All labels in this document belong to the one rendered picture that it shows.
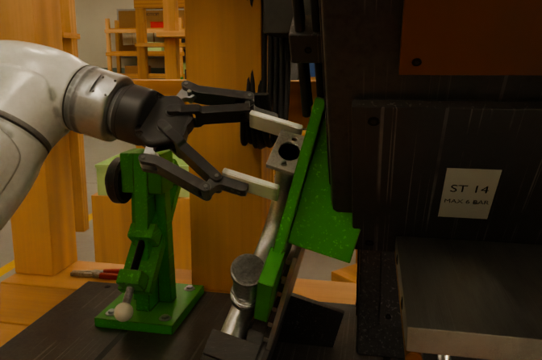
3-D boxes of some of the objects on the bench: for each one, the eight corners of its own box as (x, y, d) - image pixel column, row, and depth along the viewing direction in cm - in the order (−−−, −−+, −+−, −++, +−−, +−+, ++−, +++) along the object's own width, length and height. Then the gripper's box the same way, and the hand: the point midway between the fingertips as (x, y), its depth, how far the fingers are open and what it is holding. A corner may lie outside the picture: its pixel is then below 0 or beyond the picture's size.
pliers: (151, 272, 107) (151, 266, 107) (143, 282, 102) (143, 277, 102) (77, 270, 108) (77, 265, 108) (65, 281, 103) (65, 275, 103)
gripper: (71, 160, 58) (261, 223, 55) (155, 35, 69) (318, 81, 66) (88, 192, 64) (260, 250, 61) (163, 73, 76) (311, 116, 72)
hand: (270, 156), depth 64 cm, fingers open, 9 cm apart
